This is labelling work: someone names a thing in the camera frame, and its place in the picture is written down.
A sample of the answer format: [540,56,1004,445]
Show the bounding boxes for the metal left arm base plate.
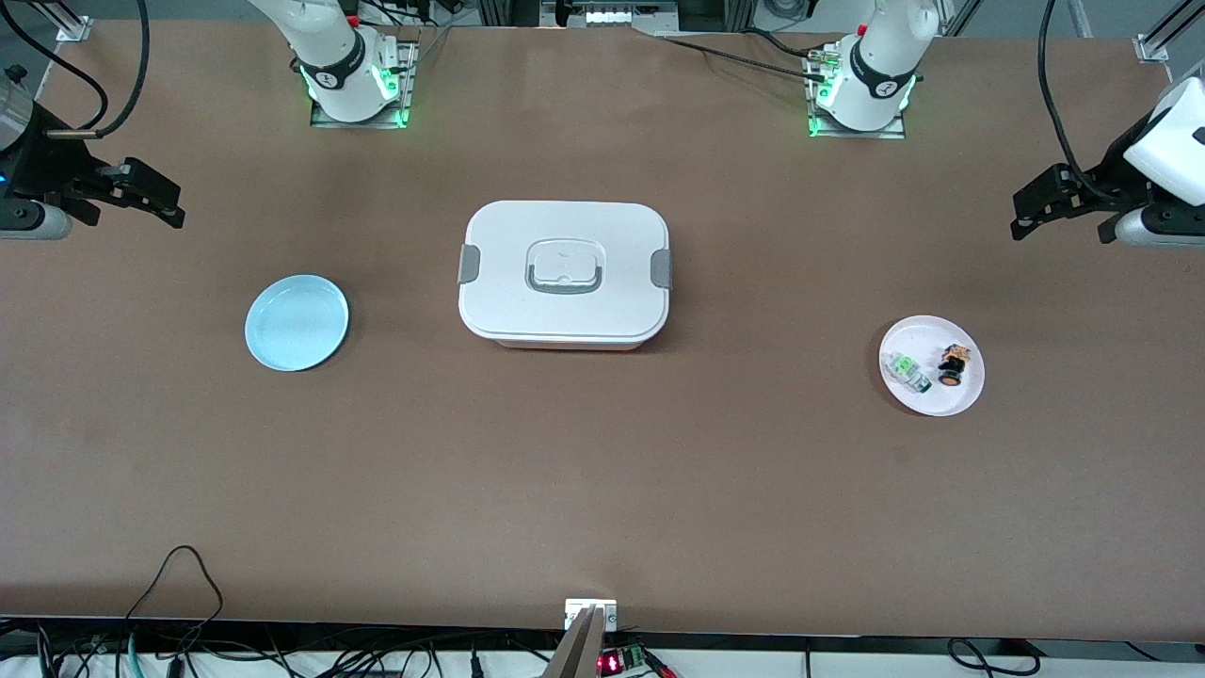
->
[808,42,908,140]

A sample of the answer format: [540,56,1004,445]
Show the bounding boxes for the black right arm plug cable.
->
[47,0,152,140]

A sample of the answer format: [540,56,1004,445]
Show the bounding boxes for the white lunch box grey clips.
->
[458,200,673,351]

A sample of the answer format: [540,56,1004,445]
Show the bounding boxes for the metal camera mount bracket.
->
[544,599,619,678]

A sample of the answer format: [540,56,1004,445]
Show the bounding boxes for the pale pink round plate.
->
[878,315,986,417]

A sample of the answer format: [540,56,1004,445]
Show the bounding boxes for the black looped cable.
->
[122,544,227,651]

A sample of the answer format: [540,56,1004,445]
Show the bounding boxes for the light blue round plate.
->
[245,274,350,372]

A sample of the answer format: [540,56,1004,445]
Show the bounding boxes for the black cable across table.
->
[657,34,831,82]

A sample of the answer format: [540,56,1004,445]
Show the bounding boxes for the black coiled cable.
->
[946,638,1041,677]

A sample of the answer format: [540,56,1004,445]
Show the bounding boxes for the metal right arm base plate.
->
[311,28,421,129]

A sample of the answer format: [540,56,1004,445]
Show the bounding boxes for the red display electronics module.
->
[599,645,652,677]

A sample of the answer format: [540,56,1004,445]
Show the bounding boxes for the green push button switch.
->
[890,351,933,394]

